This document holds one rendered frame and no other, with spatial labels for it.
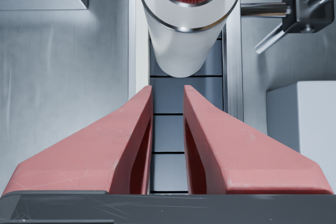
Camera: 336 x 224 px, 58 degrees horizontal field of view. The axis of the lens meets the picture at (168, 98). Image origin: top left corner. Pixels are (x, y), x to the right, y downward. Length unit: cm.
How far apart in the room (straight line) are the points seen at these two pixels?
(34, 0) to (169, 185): 25
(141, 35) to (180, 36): 12
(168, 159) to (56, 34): 20
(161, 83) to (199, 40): 14
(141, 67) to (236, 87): 9
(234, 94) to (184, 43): 7
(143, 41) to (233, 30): 9
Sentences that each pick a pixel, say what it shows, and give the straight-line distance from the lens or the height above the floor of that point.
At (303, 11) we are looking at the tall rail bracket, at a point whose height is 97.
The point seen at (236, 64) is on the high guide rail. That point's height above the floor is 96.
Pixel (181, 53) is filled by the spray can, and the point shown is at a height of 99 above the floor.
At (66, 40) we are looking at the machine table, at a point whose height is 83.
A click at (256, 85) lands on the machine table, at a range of 37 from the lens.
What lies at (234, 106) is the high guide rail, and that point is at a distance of 23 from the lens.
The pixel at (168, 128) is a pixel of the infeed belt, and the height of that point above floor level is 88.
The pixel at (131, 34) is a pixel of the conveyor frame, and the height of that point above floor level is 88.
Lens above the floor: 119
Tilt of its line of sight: 85 degrees down
